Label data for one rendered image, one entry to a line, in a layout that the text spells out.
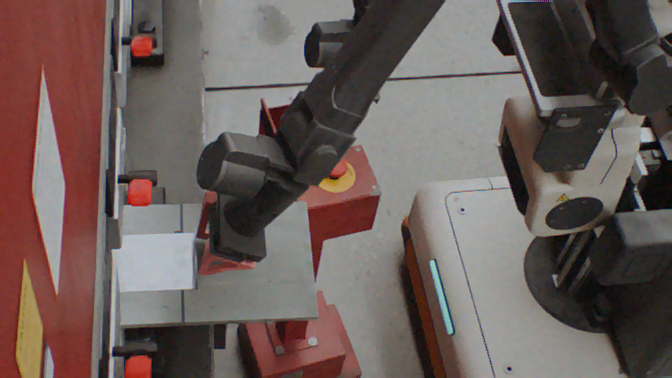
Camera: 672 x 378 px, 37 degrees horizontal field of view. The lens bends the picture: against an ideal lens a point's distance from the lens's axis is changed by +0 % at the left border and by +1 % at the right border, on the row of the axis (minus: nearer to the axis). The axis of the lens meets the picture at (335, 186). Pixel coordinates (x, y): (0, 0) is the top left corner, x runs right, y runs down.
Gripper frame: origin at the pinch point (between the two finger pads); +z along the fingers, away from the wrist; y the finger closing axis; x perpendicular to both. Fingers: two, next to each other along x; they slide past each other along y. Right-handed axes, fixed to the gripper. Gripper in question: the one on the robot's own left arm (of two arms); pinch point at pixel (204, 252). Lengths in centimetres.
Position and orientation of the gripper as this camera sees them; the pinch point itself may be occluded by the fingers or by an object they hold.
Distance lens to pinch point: 129.8
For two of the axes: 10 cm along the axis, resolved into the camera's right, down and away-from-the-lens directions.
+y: 1.1, 8.0, -5.8
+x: 7.9, 2.9, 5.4
